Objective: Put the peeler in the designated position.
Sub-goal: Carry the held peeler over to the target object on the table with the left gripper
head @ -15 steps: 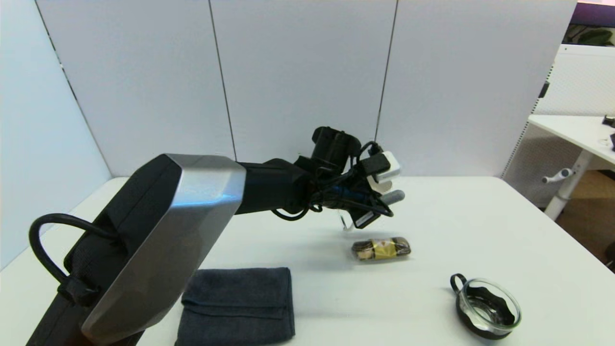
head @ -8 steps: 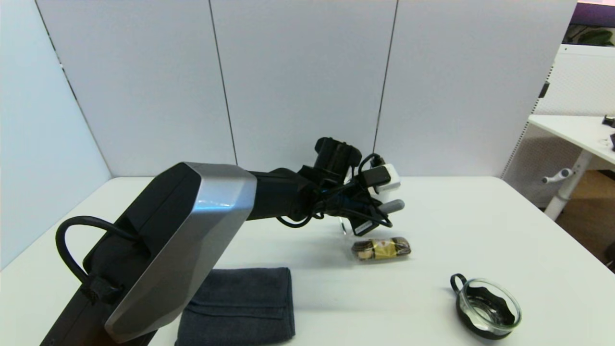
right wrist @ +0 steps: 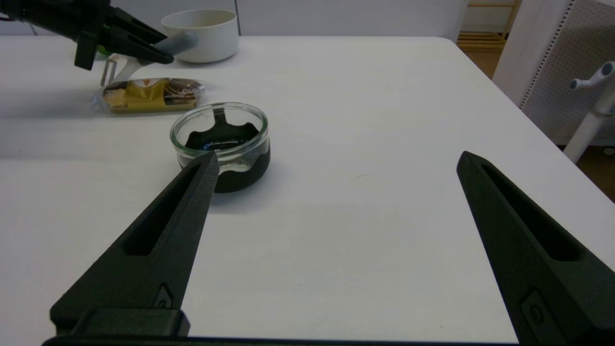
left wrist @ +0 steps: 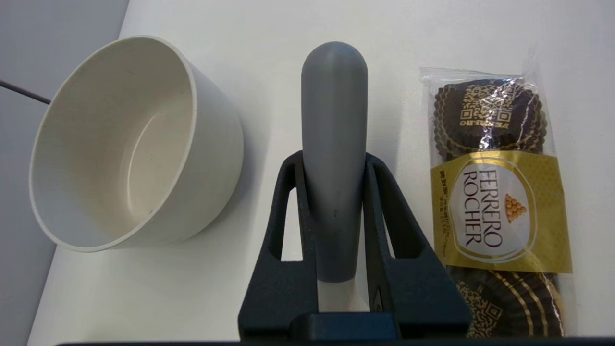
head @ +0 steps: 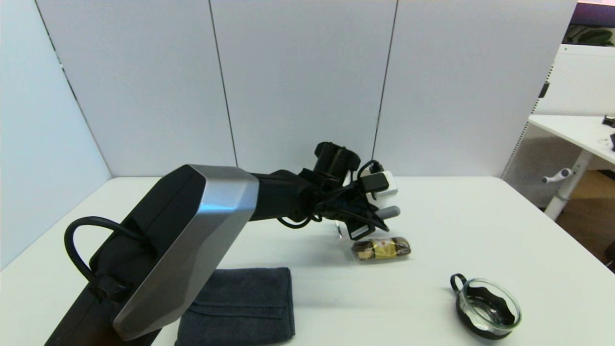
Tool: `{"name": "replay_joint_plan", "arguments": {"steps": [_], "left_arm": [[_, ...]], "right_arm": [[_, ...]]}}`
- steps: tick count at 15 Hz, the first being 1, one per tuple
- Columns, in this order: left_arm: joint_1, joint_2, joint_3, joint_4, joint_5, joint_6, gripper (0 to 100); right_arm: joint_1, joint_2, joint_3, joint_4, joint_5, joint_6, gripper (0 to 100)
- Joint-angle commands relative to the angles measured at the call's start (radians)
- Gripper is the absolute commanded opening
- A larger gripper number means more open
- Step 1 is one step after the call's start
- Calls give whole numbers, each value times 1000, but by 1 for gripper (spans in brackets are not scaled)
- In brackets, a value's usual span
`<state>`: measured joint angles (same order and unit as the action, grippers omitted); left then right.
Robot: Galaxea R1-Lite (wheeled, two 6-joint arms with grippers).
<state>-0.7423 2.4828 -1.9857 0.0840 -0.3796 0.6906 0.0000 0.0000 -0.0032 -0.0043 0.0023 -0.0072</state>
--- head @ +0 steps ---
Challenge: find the white desk crank handle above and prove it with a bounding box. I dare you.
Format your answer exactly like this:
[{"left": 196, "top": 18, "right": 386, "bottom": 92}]
[{"left": 541, "top": 168, "right": 574, "bottom": 185}]

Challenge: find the dark grey folded towel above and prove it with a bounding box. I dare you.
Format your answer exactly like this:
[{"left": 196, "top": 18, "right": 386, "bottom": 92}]
[{"left": 175, "top": 267, "right": 296, "bottom": 346}]

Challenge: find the wrapped chocolate biscuit packet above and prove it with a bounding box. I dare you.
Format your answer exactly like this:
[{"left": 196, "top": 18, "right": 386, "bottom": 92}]
[{"left": 351, "top": 236, "right": 413, "bottom": 263}]

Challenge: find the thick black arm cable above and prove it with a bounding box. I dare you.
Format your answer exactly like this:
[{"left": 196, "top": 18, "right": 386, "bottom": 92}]
[{"left": 63, "top": 216, "right": 148, "bottom": 290}]

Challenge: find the glass cup with black holder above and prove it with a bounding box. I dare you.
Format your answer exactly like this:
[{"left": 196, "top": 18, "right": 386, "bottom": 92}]
[{"left": 450, "top": 273, "right": 522, "bottom": 340}]

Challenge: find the white perforated partition panel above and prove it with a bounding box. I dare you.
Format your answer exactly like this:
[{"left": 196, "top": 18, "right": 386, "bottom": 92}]
[{"left": 500, "top": 44, "right": 615, "bottom": 209}]

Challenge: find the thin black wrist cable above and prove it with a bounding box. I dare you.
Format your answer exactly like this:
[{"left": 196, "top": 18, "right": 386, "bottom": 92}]
[{"left": 277, "top": 161, "right": 391, "bottom": 233}]

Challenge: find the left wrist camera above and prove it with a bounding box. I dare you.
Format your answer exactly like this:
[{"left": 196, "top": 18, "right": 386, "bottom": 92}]
[{"left": 365, "top": 171, "right": 400, "bottom": 203}]

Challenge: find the green potted plant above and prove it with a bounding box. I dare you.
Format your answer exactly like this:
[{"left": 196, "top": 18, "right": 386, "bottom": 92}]
[{"left": 564, "top": 26, "right": 615, "bottom": 48}]

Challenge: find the grey handled white peeler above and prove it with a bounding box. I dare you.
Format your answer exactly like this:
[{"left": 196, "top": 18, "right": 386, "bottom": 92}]
[{"left": 335, "top": 205, "right": 402, "bottom": 240}]

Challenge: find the white side desk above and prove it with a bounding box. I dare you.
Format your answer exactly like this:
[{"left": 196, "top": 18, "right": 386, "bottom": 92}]
[{"left": 527, "top": 114, "right": 615, "bottom": 222}]

